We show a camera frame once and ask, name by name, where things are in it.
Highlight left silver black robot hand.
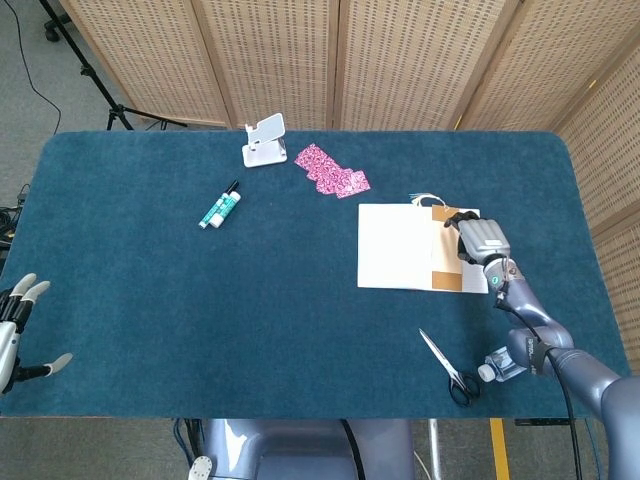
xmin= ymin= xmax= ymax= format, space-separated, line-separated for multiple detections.
xmin=0 ymin=272 xmax=75 ymax=396

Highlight clear plastic water bottle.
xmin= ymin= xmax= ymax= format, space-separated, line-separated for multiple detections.
xmin=477 ymin=347 xmax=529 ymax=384

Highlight pink patterned cloth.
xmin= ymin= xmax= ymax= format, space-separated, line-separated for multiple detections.
xmin=307 ymin=162 xmax=351 ymax=196

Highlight blue-grey robot torso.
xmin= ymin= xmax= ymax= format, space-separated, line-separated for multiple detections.
xmin=187 ymin=418 xmax=416 ymax=480

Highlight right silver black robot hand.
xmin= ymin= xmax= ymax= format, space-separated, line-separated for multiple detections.
xmin=443 ymin=209 xmax=512 ymax=266

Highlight black cable bundle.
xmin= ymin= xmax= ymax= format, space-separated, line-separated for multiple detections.
xmin=0 ymin=183 xmax=31 ymax=251

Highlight white glue stick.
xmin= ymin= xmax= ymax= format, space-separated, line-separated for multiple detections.
xmin=208 ymin=191 xmax=241 ymax=230

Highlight black floor cable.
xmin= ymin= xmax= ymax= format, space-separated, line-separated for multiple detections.
xmin=8 ymin=0 xmax=62 ymax=135

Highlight pink patterned paper card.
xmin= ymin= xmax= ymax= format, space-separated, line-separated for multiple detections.
xmin=293 ymin=143 xmax=334 ymax=176
xmin=335 ymin=169 xmax=372 ymax=200

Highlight black torso cable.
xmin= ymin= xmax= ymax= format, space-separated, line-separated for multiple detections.
xmin=339 ymin=418 xmax=365 ymax=480

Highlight brown card tag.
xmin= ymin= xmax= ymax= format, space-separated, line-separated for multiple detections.
xmin=407 ymin=193 xmax=466 ymax=291

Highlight green marker pen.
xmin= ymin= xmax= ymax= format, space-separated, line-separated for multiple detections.
xmin=197 ymin=179 xmax=240 ymax=230

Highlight teal carpet table cover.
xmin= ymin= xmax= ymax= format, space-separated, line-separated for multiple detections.
xmin=0 ymin=130 xmax=636 ymax=420

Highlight metal table leg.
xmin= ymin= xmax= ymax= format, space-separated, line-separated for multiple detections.
xmin=428 ymin=418 xmax=444 ymax=480

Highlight black-handled steel scissors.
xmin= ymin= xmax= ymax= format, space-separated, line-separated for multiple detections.
xmin=418 ymin=328 xmax=482 ymax=407

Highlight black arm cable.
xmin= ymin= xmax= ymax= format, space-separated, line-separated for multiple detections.
xmin=542 ymin=344 xmax=585 ymax=480

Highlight black caster base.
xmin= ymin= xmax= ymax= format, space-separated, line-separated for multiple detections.
xmin=43 ymin=14 xmax=71 ymax=42

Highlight white phone stand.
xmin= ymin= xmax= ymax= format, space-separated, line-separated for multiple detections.
xmin=241 ymin=112 xmax=290 ymax=169

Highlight black tripod stand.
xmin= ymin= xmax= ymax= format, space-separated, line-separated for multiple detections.
xmin=38 ymin=0 xmax=189 ymax=132

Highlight wicker folding screen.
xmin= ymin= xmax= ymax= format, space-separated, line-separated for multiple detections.
xmin=58 ymin=0 xmax=640 ymax=371

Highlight white notebook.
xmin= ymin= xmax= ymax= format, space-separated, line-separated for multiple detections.
xmin=356 ymin=202 xmax=490 ymax=295

